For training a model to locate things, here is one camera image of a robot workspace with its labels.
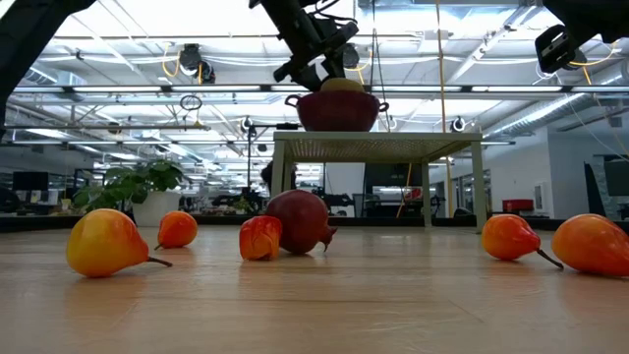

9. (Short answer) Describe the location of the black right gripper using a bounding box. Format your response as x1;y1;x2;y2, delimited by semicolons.
543;0;629;44

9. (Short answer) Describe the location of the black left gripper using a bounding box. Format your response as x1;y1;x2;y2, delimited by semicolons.
273;14;360;92

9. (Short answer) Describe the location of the purple colander bowl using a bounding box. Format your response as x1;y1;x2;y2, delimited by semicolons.
284;89;391;133

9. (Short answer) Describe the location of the dark red pomegranate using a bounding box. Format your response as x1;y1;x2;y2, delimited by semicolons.
264;189;339;257

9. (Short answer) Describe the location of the small red orange pepper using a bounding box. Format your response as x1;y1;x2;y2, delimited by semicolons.
238;214;284;263

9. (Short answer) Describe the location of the small orange yellow pear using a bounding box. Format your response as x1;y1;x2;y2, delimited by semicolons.
481;213;565;270
550;212;629;278
66;207;174;279
153;210;200;252

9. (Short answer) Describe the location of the pale green perforated shelf riser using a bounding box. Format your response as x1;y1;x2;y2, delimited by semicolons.
267;130;489;235

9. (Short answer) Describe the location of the red box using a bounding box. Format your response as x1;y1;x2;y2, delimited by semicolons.
501;198;536;214

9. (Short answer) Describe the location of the green potted plant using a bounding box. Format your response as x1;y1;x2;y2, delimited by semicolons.
72;158;186;229

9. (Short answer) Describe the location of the dark desk monitor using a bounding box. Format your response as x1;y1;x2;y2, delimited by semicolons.
12;170;50;193

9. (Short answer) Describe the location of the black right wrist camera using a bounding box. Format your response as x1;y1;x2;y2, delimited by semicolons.
534;24;590;75

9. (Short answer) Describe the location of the black wall monitor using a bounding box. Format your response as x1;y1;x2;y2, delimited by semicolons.
602;158;629;199

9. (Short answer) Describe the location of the black aluminium table frame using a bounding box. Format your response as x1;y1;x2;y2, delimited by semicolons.
0;213;629;235

